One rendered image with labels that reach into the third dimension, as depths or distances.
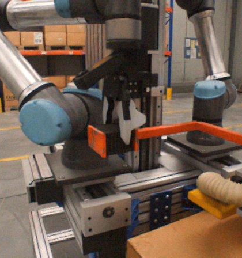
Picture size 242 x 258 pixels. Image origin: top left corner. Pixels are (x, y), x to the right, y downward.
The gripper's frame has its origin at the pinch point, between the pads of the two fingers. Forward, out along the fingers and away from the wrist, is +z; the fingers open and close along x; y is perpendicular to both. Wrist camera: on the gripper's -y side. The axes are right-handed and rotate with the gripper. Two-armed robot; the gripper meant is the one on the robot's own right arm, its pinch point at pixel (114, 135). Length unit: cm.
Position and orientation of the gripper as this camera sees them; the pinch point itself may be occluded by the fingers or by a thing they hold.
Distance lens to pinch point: 57.0
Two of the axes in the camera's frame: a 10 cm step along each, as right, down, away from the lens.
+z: 0.0, 9.6, 2.7
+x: -4.7, -2.4, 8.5
